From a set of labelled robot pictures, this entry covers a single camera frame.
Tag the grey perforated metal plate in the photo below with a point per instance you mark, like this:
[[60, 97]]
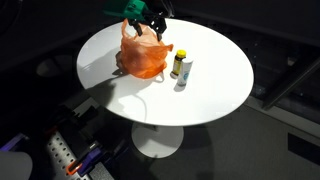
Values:
[[60, 153]]

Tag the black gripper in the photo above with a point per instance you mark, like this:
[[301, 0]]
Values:
[[151, 19]]

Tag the brown bottle with yellow cap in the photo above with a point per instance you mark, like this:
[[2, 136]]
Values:
[[178, 65]]

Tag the purple bar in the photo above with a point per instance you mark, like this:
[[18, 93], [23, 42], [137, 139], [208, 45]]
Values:
[[13, 141]]

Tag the orange plastic bag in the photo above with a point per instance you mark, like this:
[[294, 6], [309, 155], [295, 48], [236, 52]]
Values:
[[143, 56]]

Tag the white round table base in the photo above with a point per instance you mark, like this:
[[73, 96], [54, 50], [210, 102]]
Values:
[[156, 141]]

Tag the black diagonal beam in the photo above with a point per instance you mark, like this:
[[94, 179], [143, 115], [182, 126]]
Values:
[[290, 83]]

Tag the white tube with blue print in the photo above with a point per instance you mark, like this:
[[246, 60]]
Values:
[[185, 71]]

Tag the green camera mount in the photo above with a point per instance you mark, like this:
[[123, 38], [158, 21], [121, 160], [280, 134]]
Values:
[[131, 8]]

